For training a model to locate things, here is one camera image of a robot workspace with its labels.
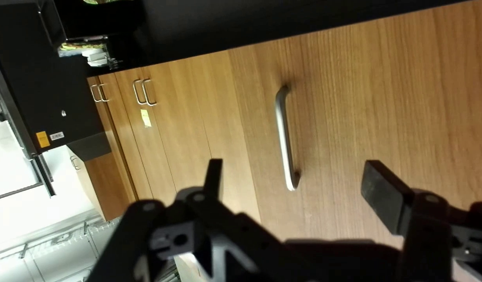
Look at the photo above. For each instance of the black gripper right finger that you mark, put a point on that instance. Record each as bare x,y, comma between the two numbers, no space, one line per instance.
438,235

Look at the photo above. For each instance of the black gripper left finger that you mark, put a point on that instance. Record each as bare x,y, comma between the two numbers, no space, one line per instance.
172,239

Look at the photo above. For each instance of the wooden cabinet door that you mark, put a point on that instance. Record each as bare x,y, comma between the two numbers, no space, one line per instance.
199,114
382,103

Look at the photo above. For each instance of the yellow sticky note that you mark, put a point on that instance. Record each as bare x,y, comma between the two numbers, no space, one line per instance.
146,117

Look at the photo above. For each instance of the black refrigerator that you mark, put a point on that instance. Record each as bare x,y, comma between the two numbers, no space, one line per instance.
42,78

